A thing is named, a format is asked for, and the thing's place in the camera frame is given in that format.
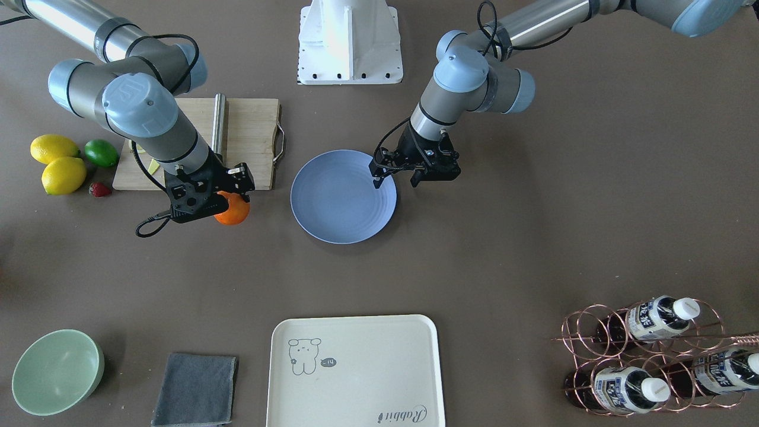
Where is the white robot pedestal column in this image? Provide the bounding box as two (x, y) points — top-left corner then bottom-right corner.
(296, 1), (404, 85)

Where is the dark drink bottle one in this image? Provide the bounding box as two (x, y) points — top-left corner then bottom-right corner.
(593, 295), (700, 349)

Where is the dark drink bottle two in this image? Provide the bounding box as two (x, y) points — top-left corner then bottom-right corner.
(664, 347), (758, 398)

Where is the green lime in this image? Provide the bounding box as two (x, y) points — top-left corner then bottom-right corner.
(84, 139), (119, 168)

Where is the dark drink bottle three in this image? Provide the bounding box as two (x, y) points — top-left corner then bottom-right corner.
(563, 367), (671, 416)

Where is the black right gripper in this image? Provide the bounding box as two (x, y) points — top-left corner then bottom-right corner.
(164, 153), (255, 224)

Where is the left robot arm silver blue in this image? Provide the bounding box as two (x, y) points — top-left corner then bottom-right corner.
(369, 1), (743, 187)

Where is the grey folded cloth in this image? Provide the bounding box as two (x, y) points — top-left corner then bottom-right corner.
(150, 352), (238, 426)

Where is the yellow lemon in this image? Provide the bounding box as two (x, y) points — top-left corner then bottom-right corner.
(30, 133), (79, 165)
(41, 157), (87, 195)

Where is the copper wire bottle rack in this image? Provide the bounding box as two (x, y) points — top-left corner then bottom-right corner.
(559, 297), (757, 417)

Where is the blue round plate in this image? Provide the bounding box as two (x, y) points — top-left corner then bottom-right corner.
(290, 149), (397, 245)

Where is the yellow lemon lower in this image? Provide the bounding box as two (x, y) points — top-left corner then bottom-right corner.
(41, 157), (87, 195)

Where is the green bowl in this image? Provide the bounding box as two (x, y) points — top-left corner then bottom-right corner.
(12, 329), (105, 416)

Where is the wooden cutting board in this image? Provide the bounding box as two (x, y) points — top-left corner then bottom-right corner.
(112, 98), (281, 191)

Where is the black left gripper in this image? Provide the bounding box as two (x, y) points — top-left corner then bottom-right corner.
(369, 125), (461, 189)

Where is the red strawberry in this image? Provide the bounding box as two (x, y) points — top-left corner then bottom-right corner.
(88, 182), (112, 197)

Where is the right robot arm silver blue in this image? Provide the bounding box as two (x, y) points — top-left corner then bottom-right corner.
(2, 1), (255, 224)

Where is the yellow lemon upper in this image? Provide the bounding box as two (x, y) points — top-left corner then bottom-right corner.
(30, 133), (79, 165)

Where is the steel muddler black tip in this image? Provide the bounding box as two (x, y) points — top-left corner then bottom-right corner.
(211, 93), (227, 162)

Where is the yellow plastic knife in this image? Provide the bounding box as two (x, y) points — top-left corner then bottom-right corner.
(146, 159), (161, 176)

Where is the cream rectangular tray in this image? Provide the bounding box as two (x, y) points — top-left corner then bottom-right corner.
(266, 314), (447, 426)

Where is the orange fruit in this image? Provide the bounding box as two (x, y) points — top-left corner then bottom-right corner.
(213, 191), (250, 226)

